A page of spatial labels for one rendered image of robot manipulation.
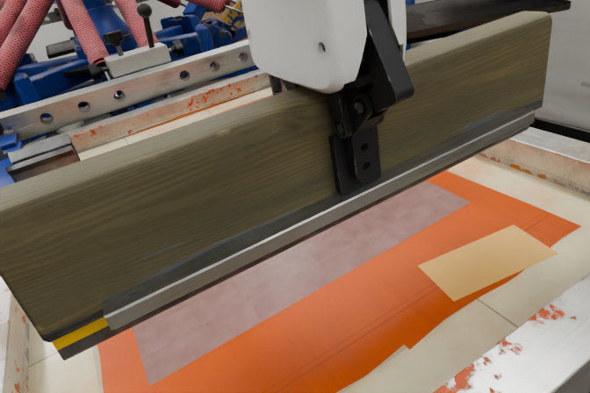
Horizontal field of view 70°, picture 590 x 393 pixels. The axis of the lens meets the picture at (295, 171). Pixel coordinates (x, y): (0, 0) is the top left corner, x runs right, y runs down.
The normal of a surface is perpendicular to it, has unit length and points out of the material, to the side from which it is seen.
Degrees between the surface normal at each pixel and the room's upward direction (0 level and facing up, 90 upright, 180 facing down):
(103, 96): 90
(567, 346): 0
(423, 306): 0
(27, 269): 90
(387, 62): 61
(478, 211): 0
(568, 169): 90
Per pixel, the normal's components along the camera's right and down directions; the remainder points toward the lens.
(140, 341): -0.18, -0.86
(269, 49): -0.86, 0.36
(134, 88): 0.49, 0.34
